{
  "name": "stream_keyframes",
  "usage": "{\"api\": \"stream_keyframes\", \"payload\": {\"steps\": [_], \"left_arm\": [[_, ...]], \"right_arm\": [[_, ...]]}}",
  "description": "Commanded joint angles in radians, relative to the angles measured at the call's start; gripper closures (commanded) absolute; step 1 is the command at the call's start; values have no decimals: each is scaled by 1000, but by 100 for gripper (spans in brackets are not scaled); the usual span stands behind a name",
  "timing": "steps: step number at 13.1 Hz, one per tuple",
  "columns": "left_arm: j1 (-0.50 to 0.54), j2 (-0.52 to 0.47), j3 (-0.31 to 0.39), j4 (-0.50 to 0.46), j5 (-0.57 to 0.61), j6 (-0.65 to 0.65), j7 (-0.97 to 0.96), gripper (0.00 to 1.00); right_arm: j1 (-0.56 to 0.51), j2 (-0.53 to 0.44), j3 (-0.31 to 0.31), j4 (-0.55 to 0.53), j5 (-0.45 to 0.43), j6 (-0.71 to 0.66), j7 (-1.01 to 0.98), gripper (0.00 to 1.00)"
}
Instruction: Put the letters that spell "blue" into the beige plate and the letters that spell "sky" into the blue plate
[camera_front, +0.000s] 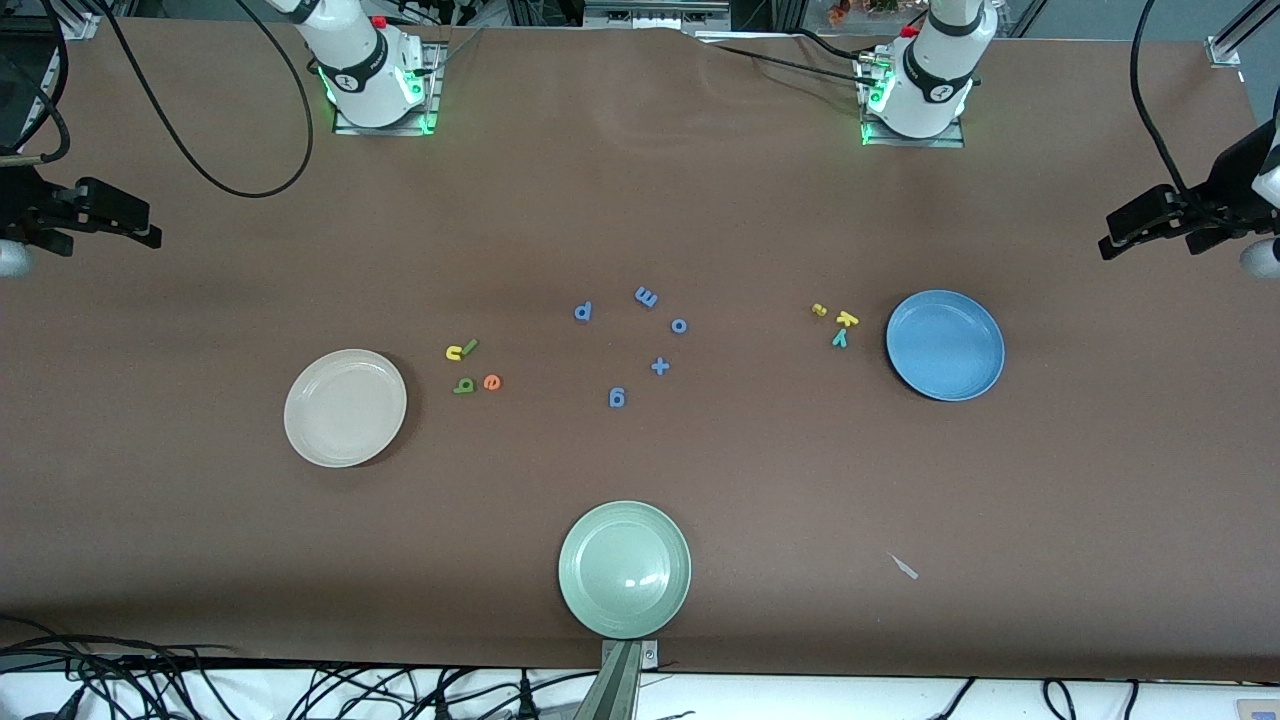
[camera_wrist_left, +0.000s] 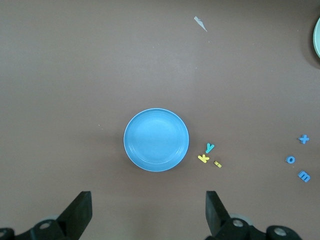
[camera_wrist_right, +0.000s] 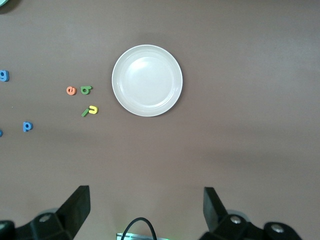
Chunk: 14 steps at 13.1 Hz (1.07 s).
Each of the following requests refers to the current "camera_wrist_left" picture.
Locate blue plate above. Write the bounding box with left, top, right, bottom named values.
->
left=123, top=107, right=190, bottom=173

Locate blue foam letter m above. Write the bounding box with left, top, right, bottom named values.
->
left=297, top=170, right=312, bottom=183

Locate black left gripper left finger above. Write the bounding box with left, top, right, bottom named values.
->
left=0, top=191, right=93, bottom=240

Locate brown table cover sheet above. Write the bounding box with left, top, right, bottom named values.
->
left=0, top=0, right=320, bottom=240

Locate white paper scrap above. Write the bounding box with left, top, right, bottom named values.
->
left=193, top=16, right=208, bottom=33

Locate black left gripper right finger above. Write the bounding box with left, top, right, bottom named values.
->
left=205, top=190, right=302, bottom=240

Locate pale green plate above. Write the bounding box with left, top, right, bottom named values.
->
left=312, top=18, right=320, bottom=60

